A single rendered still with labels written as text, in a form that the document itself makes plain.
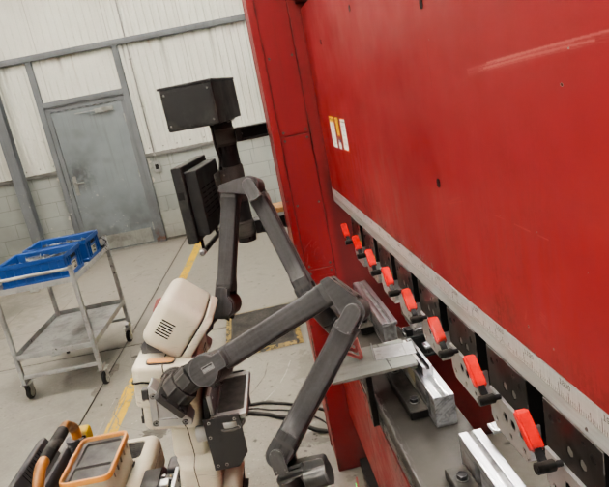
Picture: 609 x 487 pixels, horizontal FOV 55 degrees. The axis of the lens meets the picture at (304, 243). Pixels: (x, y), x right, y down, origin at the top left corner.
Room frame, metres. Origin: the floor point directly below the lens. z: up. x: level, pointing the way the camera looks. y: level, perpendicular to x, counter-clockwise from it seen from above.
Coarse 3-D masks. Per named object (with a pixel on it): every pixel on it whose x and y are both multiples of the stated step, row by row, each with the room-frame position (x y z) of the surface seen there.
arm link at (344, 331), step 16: (352, 304) 1.22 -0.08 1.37; (336, 320) 1.26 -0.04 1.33; (352, 320) 1.21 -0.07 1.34; (336, 336) 1.23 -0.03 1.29; (352, 336) 1.22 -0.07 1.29; (320, 352) 1.24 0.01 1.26; (336, 352) 1.23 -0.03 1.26; (320, 368) 1.23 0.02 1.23; (336, 368) 1.22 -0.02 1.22; (304, 384) 1.23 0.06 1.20; (320, 384) 1.22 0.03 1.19; (304, 400) 1.22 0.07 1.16; (320, 400) 1.21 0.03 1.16; (288, 416) 1.22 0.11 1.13; (304, 416) 1.21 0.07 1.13; (288, 432) 1.20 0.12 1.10; (304, 432) 1.21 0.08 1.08; (272, 448) 1.20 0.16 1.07; (288, 448) 1.19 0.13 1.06
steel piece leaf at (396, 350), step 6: (372, 348) 1.70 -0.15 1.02; (378, 348) 1.73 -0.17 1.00; (384, 348) 1.72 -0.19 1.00; (390, 348) 1.71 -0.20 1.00; (396, 348) 1.70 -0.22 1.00; (402, 348) 1.70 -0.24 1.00; (378, 354) 1.69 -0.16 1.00; (384, 354) 1.68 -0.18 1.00; (390, 354) 1.67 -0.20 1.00; (396, 354) 1.67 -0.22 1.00; (402, 354) 1.66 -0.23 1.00
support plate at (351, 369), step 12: (348, 360) 1.69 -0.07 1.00; (360, 360) 1.67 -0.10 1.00; (372, 360) 1.66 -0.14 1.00; (384, 360) 1.64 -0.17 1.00; (396, 360) 1.63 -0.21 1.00; (408, 360) 1.61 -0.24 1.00; (348, 372) 1.61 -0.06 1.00; (360, 372) 1.60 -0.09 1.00; (372, 372) 1.58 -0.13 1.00; (384, 372) 1.58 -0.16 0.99; (336, 384) 1.57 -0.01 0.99
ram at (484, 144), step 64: (320, 0) 2.06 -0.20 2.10; (384, 0) 1.33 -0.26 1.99; (448, 0) 0.98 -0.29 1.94; (512, 0) 0.77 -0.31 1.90; (576, 0) 0.64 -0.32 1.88; (320, 64) 2.27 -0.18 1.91; (384, 64) 1.40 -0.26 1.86; (448, 64) 1.01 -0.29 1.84; (512, 64) 0.78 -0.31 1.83; (576, 64) 0.64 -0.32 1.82; (384, 128) 1.49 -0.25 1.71; (448, 128) 1.05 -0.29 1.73; (512, 128) 0.80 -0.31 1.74; (576, 128) 0.65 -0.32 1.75; (384, 192) 1.59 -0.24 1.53; (448, 192) 1.09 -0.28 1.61; (512, 192) 0.82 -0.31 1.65; (576, 192) 0.66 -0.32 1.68; (448, 256) 1.13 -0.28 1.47; (512, 256) 0.84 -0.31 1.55; (576, 256) 0.67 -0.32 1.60; (512, 320) 0.86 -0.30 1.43; (576, 320) 0.68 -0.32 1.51; (576, 384) 0.69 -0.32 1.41
